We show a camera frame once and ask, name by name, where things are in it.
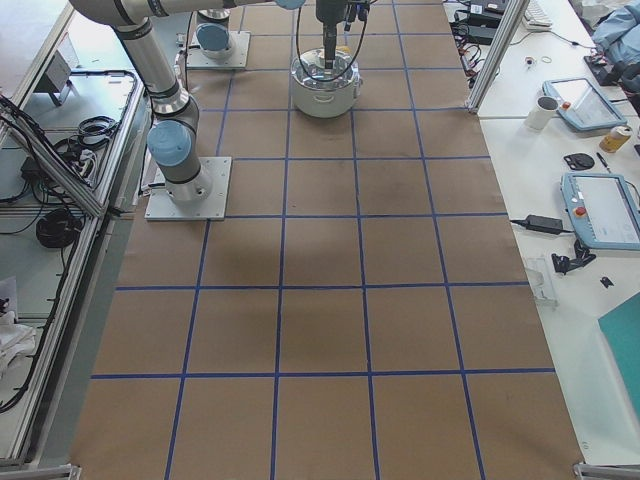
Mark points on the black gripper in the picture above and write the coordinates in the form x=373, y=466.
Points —
x=328, y=12

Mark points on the glass pot lid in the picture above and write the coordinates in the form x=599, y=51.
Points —
x=309, y=69

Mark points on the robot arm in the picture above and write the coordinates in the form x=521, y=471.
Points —
x=172, y=141
x=215, y=21

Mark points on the pale green electric pot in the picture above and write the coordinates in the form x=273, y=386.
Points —
x=326, y=103

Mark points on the white mug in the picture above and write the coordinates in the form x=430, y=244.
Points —
x=543, y=110

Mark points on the upper blue teach pendant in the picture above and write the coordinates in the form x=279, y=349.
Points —
x=583, y=105

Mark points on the blue teach pendant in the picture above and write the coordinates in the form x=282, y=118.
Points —
x=601, y=210
x=583, y=105

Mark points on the black round object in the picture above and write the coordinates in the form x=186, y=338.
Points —
x=579, y=161

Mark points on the black power brick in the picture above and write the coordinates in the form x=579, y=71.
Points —
x=542, y=224

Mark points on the clear plastic holder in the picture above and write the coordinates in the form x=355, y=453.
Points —
x=540, y=280

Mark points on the lower blue teach pendant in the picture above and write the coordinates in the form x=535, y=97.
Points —
x=601, y=210

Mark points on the teal cutting mat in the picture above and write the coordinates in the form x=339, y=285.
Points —
x=619, y=334

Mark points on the crumpled white cloth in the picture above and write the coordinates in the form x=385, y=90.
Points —
x=17, y=340

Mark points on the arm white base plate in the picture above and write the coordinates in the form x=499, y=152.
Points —
x=204, y=198
x=219, y=52

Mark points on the aluminium frame post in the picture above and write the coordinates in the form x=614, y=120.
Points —
x=511, y=19

